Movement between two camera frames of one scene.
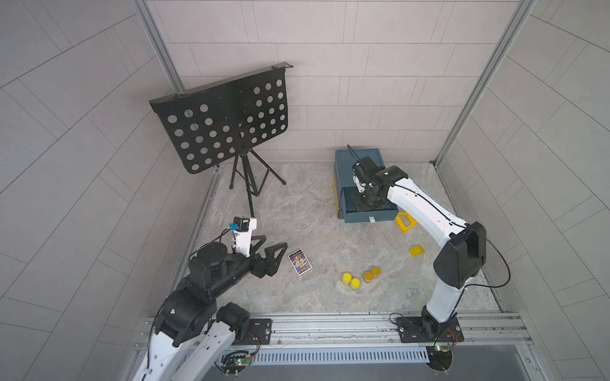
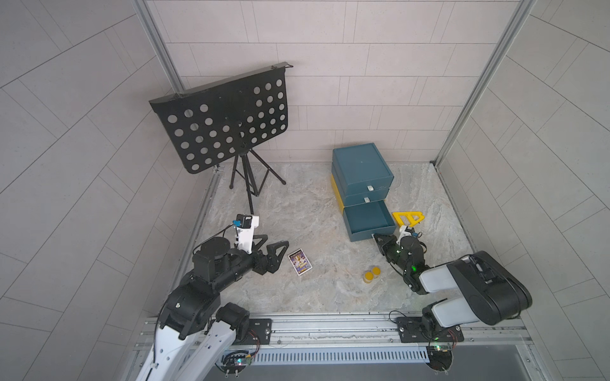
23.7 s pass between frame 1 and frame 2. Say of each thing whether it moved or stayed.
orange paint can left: stayed
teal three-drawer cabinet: moved
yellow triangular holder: stayed
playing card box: stayed
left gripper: stayed
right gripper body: moved
